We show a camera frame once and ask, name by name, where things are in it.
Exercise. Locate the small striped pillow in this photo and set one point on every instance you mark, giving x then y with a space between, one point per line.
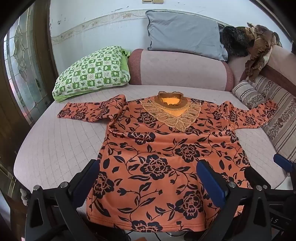
248 92

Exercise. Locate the pink quilted mattress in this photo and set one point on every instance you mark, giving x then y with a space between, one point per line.
62 143

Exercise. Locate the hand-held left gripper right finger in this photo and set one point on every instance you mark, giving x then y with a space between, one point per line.
209 179

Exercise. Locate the small brass switch plate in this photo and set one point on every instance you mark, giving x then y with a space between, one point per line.
147 1

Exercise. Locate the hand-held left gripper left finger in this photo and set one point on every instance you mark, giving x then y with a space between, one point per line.
89 172

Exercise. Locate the brown ruffled cloth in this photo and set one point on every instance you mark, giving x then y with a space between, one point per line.
260 48

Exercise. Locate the green checkered pillow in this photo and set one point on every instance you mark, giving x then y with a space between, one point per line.
92 69

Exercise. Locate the wooden door with glass pane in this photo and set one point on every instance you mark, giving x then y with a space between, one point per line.
25 76

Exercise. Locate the orange floral shirt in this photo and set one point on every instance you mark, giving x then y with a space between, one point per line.
161 143

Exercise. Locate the black furry cloth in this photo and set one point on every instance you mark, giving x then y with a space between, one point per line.
234 40

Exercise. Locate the wooden framed wall picture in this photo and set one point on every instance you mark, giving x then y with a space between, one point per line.
158 1

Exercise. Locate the pink sofa backrest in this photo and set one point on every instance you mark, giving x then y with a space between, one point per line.
282 62

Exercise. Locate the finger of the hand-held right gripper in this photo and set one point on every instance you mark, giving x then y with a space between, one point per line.
251 174
283 162

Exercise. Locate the pink bolster cushion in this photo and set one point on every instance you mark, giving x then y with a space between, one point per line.
180 69

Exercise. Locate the large striped floral cushion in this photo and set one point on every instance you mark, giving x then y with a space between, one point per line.
281 115

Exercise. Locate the grey pillow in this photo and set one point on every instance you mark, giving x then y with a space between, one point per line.
182 32

